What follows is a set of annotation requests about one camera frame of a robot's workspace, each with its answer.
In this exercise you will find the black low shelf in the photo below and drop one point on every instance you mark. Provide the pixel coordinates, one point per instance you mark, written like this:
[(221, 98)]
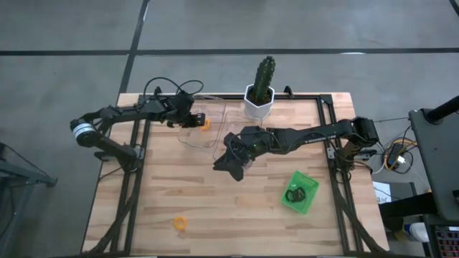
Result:
[(405, 208)]

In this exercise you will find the clear plastic bin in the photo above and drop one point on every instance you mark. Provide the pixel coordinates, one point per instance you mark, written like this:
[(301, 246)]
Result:
[(235, 120), (201, 138)]

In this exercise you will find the computer keyboard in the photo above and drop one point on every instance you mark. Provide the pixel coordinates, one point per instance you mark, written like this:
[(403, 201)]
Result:
[(446, 242)]

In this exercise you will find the white paper sheet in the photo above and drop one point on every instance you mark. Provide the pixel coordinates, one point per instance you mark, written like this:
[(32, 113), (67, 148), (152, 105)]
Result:
[(382, 191)]

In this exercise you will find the black metal table frame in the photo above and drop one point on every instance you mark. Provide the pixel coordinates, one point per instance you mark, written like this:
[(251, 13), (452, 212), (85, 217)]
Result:
[(305, 96)]

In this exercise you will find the grey metal cart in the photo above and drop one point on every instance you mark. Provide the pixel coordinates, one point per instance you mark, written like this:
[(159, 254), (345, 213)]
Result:
[(21, 173)]

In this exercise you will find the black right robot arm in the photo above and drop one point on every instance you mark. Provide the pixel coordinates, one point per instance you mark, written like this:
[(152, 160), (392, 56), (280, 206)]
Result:
[(315, 136)]

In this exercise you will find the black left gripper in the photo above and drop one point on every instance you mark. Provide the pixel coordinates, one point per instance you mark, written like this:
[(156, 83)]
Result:
[(181, 107)]

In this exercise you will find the white plastic bottle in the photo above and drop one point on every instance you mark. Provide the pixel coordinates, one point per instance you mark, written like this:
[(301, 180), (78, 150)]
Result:
[(416, 232)]

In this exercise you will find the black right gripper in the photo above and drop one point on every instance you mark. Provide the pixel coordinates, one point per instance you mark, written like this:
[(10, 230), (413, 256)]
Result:
[(251, 143)]

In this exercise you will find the green plastic basket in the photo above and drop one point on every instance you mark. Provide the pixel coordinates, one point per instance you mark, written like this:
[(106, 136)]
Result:
[(308, 182)]

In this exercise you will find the green cactus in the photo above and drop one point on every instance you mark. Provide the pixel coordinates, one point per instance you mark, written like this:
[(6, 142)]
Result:
[(264, 77)]

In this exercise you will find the white plant pot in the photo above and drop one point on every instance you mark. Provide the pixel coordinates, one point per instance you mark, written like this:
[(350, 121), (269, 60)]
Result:
[(258, 111)]

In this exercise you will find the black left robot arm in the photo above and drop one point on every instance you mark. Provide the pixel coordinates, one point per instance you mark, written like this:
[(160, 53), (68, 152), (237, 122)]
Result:
[(125, 113)]

